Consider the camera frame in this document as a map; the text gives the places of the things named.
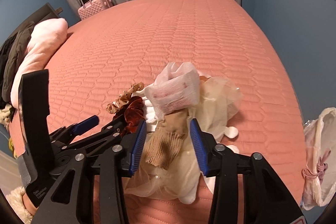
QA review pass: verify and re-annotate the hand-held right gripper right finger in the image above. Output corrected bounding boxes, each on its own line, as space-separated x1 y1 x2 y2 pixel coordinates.
189 119 306 224

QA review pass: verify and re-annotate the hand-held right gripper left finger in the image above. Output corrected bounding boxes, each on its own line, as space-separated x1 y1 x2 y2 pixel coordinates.
31 120 147 224

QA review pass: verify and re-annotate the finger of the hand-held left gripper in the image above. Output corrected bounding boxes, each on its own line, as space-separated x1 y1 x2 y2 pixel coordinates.
50 116 100 147
62 119 127 158

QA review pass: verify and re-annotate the rust velvet scrunchie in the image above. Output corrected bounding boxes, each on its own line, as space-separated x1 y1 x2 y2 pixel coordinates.
114 97 145 135

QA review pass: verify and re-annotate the beige stocking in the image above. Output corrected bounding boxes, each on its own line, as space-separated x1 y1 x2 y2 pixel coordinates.
144 111 190 169

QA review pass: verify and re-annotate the cream tulle cloth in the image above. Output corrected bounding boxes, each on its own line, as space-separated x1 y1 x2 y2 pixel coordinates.
123 76 242 205

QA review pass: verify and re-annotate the black and white fuzzy cloth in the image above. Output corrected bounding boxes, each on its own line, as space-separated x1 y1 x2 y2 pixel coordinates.
0 101 16 127

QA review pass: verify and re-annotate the tan polka dot scrunchie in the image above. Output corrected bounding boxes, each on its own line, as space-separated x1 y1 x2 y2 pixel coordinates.
106 82 145 114

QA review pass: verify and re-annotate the white ribbed sock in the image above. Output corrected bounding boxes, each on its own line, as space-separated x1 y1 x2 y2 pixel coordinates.
131 90 161 125

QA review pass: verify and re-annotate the dark olive jacket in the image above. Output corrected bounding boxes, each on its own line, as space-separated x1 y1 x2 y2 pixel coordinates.
0 21 36 109

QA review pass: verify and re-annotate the pink pillow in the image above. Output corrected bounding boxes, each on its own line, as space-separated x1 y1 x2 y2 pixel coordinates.
10 18 69 109

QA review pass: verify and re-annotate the cream fluffy cloth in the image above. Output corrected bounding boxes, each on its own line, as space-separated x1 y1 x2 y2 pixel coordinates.
5 186 38 224

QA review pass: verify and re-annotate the pink quilted bed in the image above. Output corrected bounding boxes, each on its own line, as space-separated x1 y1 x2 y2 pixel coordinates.
5 0 309 224

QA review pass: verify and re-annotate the dark headboard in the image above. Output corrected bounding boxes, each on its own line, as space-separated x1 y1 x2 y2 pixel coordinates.
14 3 63 38

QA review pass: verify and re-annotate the pink suitcase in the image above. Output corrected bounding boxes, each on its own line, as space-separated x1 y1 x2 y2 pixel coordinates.
76 0 114 20

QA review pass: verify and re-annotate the pink hair tie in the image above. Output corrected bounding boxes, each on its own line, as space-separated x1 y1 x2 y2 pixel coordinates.
302 151 332 182

